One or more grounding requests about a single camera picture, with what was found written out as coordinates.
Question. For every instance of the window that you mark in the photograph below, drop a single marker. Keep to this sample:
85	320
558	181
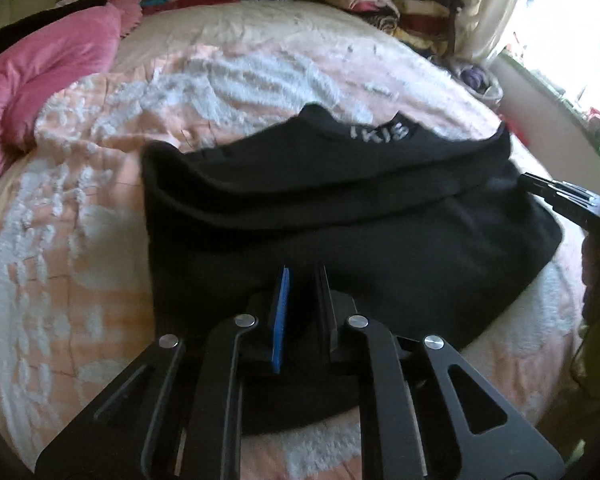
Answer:
570	25

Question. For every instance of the cream curtain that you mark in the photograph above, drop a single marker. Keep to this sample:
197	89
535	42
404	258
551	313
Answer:
500	5

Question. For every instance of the pile of folded clothes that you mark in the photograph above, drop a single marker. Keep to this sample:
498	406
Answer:
380	0

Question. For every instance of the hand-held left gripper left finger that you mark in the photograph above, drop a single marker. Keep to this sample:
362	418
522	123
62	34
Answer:
280	325

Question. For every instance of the pink comforter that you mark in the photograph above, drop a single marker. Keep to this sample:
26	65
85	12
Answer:
45	65

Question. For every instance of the peach floral bedspread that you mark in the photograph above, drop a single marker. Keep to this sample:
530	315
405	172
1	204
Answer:
105	210

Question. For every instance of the black sweater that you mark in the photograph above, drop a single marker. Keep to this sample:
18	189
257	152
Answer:
355	220

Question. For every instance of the black cloth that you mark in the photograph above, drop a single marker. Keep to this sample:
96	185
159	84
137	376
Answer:
40	17

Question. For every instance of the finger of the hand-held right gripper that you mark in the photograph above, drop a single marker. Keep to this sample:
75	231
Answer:
555	191

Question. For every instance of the purple cloth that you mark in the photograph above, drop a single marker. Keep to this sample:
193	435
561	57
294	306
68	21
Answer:
474	77

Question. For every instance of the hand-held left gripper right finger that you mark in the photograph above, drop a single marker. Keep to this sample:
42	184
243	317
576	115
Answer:
326	310

